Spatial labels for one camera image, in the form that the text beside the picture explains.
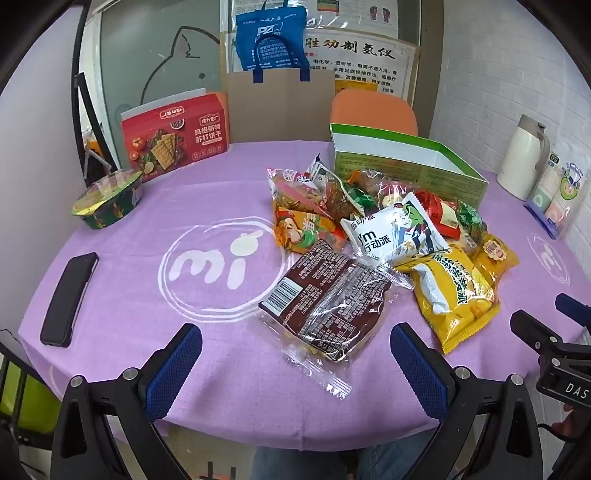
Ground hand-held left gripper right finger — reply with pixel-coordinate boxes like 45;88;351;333
389;322;548;480

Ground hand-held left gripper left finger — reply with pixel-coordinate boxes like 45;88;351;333
48;322;204;480

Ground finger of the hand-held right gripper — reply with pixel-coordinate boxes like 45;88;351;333
555;292;591;329
510;309;580;357

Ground green cardboard box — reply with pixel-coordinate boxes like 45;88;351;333
329;122;489;212

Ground person's right hand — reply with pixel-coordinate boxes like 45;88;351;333
551;402;591;445

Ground yellow chip packet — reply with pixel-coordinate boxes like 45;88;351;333
394;244;502;355

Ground small orange yellow packet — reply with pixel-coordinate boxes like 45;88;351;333
471;232;521;289

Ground green leafy snack packet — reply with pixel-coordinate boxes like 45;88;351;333
455;200;488;243

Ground black smartphone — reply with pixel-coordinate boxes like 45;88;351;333
40;252;100;348

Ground white cartoon snack packet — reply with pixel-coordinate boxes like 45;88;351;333
340;191;451;267

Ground person's legs in jeans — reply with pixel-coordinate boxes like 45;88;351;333
252;429;444;480

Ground white thermos jug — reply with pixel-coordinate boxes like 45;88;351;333
496;114;552;202

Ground red snack packet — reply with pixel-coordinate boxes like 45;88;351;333
413;189;462;238

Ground lime green seat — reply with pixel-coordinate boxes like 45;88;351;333
0;360;61;435

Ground purple printed tablecloth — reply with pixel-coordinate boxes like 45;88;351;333
18;141;591;450

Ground green wrapped candy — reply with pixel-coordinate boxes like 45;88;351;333
346;185;377;215

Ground orange cartoon snack packet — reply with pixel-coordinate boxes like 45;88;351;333
274;205;348;256

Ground green instant noodle bowl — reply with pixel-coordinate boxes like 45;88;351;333
71;169;144;230

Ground clear brown fried snack packet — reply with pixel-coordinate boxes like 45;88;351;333
323;178;365;220

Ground brown glossy snack packet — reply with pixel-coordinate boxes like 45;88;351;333
344;168;402;195

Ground clear snack packet orange strip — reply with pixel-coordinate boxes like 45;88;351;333
266;167;331;215

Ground small white black packet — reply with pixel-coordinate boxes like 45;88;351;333
307;154;345;185

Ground red cracker box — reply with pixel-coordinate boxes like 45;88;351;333
121;88;230;181

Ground orange chair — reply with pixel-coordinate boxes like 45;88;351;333
330;89;419;137

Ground brown cardboard sheet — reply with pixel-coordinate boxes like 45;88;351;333
225;65;335;144

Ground frosted glass partition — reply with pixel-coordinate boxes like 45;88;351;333
99;0;223;139

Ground blue tote bag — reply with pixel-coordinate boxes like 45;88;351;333
235;0;311;84

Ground white paper notice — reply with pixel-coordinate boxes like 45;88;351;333
314;0;402;28

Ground pastel packets against wall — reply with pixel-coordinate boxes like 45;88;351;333
524;152;589;241

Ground black metal frame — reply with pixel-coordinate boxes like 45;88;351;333
74;73;122;172

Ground white wall poster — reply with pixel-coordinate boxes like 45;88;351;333
226;30;421;102

